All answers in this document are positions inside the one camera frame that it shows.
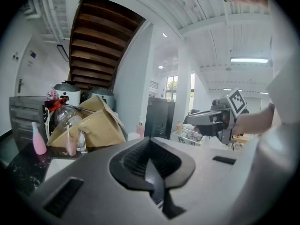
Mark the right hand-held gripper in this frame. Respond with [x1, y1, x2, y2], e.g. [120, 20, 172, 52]
[184, 88, 248, 145]

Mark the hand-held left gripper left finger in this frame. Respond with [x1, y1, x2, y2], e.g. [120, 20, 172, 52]
[27, 136, 165, 225]

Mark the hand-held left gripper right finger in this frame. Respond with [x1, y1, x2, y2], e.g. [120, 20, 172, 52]
[150, 137, 243, 225]

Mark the person's right forearm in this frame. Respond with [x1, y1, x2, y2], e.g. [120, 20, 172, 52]
[234, 103, 275, 135]

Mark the pink pump bottle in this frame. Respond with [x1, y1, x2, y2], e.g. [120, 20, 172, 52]
[136, 121, 146, 138]

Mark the pink vase-shaped bottle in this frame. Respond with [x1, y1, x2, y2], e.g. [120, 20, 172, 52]
[31, 121, 47, 156]

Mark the white marble-pattern cabinet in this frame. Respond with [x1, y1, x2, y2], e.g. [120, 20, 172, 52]
[172, 129, 204, 147]

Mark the white rectangular sink basin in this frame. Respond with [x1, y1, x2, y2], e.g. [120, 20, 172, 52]
[44, 158, 77, 182]

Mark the large black appliance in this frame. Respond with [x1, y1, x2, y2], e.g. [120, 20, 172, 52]
[145, 97, 176, 140]

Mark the window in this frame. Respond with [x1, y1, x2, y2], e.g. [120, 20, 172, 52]
[165, 75, 179, 100]

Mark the pink cup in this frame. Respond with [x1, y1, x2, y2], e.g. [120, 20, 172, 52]
[65, 137, 77, 156]

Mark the chrome faucet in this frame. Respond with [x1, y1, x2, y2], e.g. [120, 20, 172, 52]
[76, 130, 88, 152]

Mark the large open cardboard box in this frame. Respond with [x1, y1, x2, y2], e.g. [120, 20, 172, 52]
[46, 95, 127, 149]

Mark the black marble vanity table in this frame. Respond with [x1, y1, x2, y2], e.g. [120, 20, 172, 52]
[6, 142, 94, 195]

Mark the tube ceiling light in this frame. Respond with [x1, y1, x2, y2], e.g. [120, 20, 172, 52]
[231, 57, 269, 64]

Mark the person's beige shirt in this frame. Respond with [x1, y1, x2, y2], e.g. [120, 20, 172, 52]
[234, 0, 300, 225]

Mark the grey and black cooker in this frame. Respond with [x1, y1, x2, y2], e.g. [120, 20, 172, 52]
[89, 88, 115, 111]

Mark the white and black cooker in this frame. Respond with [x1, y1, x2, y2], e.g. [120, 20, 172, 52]
[53, 83, 82, 107]

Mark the black microwave oven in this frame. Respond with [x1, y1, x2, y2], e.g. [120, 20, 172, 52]
[9, 96, 57, 150]

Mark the pink snack packet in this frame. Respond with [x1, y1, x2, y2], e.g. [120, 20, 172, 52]
[47, 85, 59, 100]

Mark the dark wooden staircase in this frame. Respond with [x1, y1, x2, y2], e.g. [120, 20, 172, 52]
[67, 0, 146, 91]

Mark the white door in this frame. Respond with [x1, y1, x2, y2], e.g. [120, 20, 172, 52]
[14, 38, 47, 98]

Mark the black linear hanging lamp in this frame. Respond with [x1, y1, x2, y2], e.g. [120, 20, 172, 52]
[56, 44, 70, 62]

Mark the white-handled black brush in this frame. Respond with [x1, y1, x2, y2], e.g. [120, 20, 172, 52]
[44, 106, 51, 140]

